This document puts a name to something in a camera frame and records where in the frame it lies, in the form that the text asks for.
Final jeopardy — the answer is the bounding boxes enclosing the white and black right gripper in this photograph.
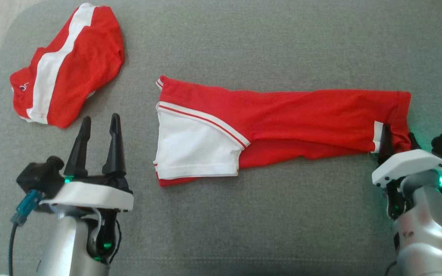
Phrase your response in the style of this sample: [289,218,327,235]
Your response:
[372,123,442,221]

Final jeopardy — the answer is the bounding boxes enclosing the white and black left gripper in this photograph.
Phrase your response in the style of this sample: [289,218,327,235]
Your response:
[39,113,134,265]

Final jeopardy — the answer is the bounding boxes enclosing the red white-striped basketball shorts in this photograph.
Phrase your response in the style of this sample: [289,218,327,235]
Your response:
[9,3,126,129]

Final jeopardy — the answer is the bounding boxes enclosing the red and white basketball jersey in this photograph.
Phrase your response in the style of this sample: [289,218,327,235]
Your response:
[153,75,412,188]

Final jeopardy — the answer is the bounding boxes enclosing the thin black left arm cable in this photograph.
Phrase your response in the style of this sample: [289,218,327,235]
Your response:
[109,219,122,266]

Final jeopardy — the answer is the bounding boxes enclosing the teal-plug left camera cable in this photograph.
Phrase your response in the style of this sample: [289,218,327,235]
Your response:
[8,189,43,276]

